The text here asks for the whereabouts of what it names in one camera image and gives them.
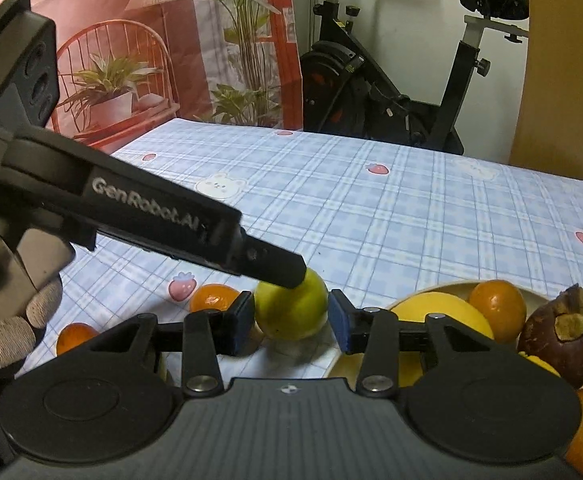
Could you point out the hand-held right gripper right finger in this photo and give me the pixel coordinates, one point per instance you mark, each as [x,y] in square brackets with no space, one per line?
[341,322]

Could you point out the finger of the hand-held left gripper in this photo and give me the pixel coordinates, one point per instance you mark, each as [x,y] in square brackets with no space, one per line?
[271,260]

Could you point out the black exercise bike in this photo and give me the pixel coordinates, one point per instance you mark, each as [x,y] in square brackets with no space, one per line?
[371,95]

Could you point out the beige plate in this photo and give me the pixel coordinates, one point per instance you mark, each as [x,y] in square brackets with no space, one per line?
[341,372]

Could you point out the blue plaid tablecloth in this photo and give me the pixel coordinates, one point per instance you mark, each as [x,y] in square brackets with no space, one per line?
[371,210]

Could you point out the person's left hand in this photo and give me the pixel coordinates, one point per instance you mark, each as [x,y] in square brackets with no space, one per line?
[8,342]

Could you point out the green jujube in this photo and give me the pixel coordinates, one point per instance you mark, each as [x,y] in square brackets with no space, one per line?
[291,310]

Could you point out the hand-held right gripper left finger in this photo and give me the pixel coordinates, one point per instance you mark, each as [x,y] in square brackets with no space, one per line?
[241,322]

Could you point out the wall poster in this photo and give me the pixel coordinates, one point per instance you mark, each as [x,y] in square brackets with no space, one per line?
[171,35]

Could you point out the purple mangosteen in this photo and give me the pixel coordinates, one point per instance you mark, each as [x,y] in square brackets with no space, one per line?
[556,350]

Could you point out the wooden board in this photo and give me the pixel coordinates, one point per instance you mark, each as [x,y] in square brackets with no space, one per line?
[566,85]

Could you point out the orange tangerine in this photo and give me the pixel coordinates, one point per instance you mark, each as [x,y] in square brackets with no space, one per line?
[73,340]
[214,300]
[496,310]

